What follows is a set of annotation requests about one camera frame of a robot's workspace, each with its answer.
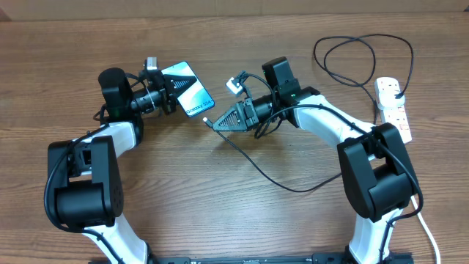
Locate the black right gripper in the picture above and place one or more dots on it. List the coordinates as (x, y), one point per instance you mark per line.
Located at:
(241, 108)

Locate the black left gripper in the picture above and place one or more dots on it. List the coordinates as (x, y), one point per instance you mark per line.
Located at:
(166, 84)

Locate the blue Galaxy smartphone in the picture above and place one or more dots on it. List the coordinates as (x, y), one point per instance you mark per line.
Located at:
(196, 99)

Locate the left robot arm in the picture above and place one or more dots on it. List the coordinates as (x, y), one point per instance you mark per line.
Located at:
(83, 193)

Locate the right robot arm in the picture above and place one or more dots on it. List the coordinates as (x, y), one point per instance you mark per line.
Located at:
(378, 177)

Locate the white charger plug adapter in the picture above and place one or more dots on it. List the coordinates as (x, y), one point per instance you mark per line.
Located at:
(389, 99)

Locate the white power strip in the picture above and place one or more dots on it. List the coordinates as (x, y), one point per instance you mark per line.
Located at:
(396, 116)

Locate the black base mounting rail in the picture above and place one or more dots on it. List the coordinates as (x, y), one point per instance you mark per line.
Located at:
(249, 260)

